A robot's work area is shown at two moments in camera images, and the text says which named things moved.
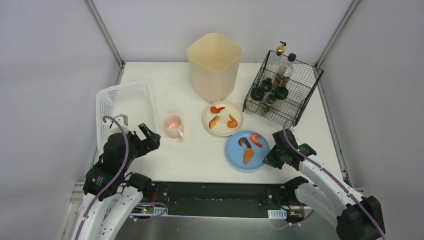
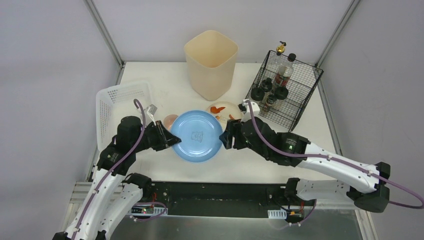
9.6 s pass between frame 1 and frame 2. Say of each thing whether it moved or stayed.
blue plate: moved
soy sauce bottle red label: stayed
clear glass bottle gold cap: stayed
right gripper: moved
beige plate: stayed
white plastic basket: stayed
